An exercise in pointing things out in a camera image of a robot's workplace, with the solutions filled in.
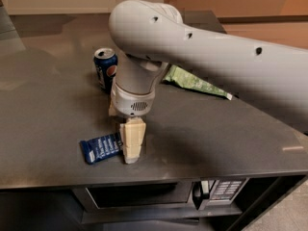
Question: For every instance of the stainless steel microwave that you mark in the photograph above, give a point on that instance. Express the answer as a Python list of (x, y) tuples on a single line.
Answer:
[(198, 195)]

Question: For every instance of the blue pepsi can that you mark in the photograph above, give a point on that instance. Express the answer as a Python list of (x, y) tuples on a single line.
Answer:
[(105, 61)]

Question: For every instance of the green chip bag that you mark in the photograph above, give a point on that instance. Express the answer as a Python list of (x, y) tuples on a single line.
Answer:
[(186, 80)]

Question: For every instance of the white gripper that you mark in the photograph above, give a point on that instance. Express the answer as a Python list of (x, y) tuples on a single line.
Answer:
[(132, 104)]

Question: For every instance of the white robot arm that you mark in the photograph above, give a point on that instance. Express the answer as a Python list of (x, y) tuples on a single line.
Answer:
[(271, 77)]

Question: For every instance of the dark under-table shelf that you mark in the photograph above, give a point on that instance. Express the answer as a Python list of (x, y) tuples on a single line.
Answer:
[(85, 213)]

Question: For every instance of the blue rxbar blueberry wrapper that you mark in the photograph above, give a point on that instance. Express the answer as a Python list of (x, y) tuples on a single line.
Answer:
[(102, 148)]

